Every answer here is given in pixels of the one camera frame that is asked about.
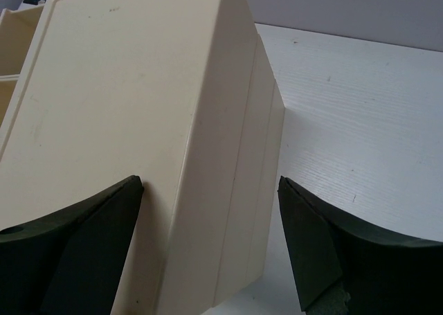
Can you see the cream drawer yellow knob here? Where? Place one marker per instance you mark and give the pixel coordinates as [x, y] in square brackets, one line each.
[17, 31]

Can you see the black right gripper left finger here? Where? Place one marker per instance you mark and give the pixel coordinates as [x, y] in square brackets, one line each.
[70, 261]

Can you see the cream drawer blue knob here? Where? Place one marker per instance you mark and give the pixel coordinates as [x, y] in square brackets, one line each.
[7, 87]

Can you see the cream plastic drawer cabinet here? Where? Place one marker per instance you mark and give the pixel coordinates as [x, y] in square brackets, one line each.
[180, 93]

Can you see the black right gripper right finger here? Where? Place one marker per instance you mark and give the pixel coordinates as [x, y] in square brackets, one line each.
[343, 264]

